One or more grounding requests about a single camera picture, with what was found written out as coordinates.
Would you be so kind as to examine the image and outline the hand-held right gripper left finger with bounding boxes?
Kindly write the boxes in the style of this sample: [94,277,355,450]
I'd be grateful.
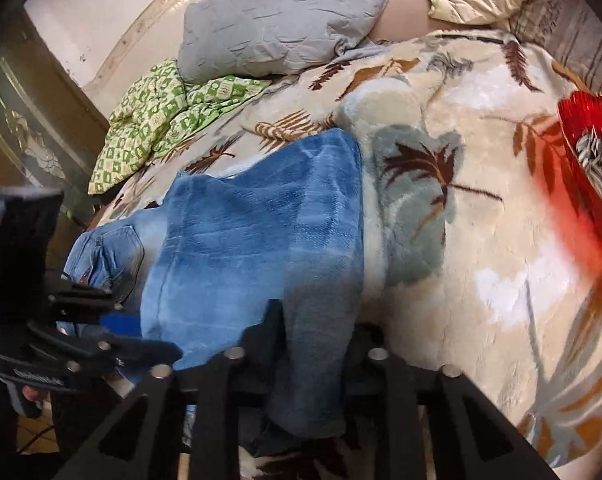
[51,300,288,480]

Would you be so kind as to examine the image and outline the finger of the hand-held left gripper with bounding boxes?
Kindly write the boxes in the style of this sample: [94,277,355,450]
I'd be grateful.
[44,280,145,336]
[28,322,184,377]

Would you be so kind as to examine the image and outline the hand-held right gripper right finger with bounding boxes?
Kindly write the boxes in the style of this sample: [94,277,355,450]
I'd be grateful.
[346,322,562,480]

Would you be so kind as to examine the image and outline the blue denim pants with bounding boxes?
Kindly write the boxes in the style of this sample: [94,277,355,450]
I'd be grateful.
[61,127,367,441]

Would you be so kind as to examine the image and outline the dark wooden wardrobe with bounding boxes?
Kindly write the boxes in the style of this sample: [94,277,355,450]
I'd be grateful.
[0,10,112,241]

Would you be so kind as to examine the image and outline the leaf printed fleece blanket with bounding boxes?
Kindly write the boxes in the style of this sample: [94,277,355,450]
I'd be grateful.
[88,27,602,471]

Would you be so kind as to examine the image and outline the green checkered cloth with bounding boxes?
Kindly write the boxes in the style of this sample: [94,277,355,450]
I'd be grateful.
[88,58,272,196]

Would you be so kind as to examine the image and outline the pile of sunflower seeds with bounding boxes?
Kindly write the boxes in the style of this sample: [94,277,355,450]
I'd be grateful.
[576,127,602,202]

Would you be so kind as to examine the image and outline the red glass dish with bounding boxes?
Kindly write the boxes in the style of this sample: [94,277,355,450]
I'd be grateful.
[557,91,602,261]

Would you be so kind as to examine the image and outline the grey quilted pillow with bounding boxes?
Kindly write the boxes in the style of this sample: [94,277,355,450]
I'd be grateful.
[177,0,396,85]

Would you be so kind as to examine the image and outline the peach pillow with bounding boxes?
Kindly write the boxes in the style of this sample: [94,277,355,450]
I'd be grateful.
[370,0,496,43]

